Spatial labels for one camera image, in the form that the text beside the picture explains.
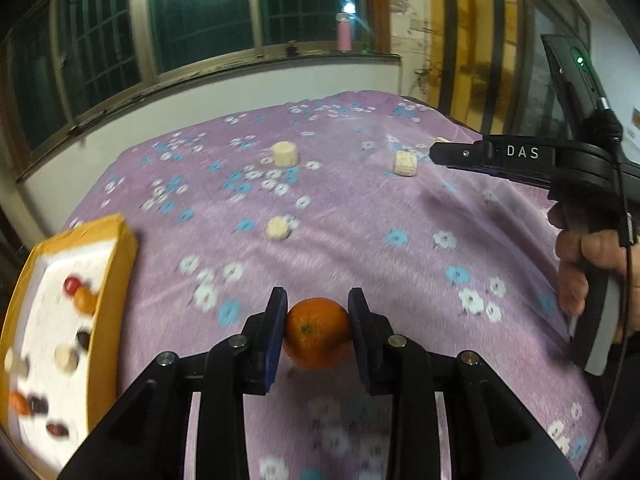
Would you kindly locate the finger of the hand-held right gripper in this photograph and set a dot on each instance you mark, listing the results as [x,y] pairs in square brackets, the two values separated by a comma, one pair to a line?
[460,155]

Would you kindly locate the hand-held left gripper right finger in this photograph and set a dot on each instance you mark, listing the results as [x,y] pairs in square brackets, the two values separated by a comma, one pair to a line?
[361,355]

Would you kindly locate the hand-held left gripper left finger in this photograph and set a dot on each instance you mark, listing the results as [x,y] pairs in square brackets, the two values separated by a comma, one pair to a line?
[272,355]

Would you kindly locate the large orange mandarin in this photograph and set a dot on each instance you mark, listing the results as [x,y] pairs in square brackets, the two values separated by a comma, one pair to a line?
[318,332]

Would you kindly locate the dark purple plum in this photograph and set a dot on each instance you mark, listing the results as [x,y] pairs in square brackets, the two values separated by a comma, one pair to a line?
[83,340]

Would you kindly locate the small orange mandarin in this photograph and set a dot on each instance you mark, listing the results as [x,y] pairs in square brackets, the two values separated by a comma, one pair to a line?
[85,300]
[19,402]

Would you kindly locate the cream cylindrical food piece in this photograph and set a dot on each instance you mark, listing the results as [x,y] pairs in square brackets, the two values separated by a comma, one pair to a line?
[404,164]
[440,140]
[67,359]
[279,229]
[15,362]
[284,154]

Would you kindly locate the red cherry tomato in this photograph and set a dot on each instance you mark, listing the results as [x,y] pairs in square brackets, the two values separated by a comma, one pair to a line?
[71,285]

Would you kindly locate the red date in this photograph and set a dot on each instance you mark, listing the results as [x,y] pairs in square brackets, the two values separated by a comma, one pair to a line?
[57,429]

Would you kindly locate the yellow cardboard box white inside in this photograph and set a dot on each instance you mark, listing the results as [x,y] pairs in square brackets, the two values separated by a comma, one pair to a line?
[50,270]

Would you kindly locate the person's right hand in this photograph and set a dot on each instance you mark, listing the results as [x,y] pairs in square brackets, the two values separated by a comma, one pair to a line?
[575,270]

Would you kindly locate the glass door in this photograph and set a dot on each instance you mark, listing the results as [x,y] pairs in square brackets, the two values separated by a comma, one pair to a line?
[550,60]

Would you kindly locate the gold and black striped panel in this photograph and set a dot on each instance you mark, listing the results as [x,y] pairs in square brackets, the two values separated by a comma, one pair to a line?
[480,45]

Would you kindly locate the purple floral blanket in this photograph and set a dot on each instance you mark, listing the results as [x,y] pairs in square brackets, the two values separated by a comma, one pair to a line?
[360,240]

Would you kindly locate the pink bottle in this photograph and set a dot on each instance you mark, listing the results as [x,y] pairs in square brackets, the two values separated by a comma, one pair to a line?
[344,32]

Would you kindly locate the small dark jar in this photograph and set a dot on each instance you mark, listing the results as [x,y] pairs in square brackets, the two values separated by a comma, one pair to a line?
[291,50]

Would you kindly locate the barred window wooden frame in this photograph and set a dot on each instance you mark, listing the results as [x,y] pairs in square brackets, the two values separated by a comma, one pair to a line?
[150,35]

